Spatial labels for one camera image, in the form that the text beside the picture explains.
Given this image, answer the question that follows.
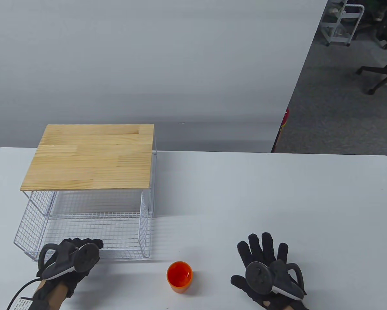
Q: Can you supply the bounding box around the person's left hand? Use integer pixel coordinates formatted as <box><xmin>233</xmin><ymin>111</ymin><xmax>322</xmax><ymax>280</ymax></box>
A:
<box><xmin>38</xmin><ymin>238</ymin><xmax>104</xmax><ymax>298</ymax></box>

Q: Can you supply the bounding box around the white utility cart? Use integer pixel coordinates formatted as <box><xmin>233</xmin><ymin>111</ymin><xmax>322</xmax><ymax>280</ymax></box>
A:
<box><xmin>320</xmin><ymin>0</ymin><xmax>365</xmax><ymax>47</ymax></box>

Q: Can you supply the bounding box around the person's right hand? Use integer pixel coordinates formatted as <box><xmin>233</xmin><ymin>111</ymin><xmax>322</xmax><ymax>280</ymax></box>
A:
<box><xmin>231</xmin><ymin>232</ymin><xmax>310</xmax><ymax>310</ymax></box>

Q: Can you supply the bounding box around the dark grey hand controller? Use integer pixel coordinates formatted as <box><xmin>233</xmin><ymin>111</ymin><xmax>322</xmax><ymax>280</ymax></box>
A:
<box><xmin>37</xmin><ymin>243</ymin><xmax>100</xmax><ymax>281</ymax></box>
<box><xmin>246</xmin><ymin>260</ymin><xmax>307</xmax><ymax>299</ymax></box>

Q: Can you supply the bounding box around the orange plastic cup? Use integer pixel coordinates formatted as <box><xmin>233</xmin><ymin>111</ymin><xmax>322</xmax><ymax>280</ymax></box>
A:
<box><xmin>166</xmin><ymin>261</ymin><xmax>194</xmax><ymax>294</ymax></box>

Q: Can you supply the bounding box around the black cable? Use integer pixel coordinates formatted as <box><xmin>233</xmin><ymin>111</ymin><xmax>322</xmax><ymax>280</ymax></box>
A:
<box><xmin>6</xmin><ymin>278</ymin><xmax>41</xmax><ymax>310</ymax></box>

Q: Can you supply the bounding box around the white mesh sliding drawer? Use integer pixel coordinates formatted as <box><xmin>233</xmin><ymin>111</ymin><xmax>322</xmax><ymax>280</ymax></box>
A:
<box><xmin>14</xmin><ymin>191</ymin><xmax>153</xmax><ymax>261</ymax></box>

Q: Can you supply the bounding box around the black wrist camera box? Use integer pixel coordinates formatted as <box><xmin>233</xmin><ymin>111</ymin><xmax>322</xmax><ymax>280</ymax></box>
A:
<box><xmin>8</xmin><ymin>297</ymin><xmax>50</xmax><ymax>310</ymax></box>

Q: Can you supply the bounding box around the black office chair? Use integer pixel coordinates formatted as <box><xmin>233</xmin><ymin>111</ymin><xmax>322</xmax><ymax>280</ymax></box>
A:
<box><xmin>352</xmin><ymin>0</ymin><xmax>387</xmax><ymax>50</ymax></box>
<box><xmin>356</xmin><ymin>61</ymin><xmax>387</xmax><ymax>95</ymax></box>

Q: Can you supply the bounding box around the white frame with wooden top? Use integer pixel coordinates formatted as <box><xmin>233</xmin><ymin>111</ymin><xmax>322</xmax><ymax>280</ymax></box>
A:
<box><xmin>20</xmin><ymin>124</ymin><xmax>158</xmax><ymax>215</ymax></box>

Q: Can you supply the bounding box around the person's left forearm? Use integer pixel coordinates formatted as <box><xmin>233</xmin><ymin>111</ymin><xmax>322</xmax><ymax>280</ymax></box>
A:
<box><xmin>32</xmin><ymin>280</ymin><xmax>70</xmax><ymax>310</ymax></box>

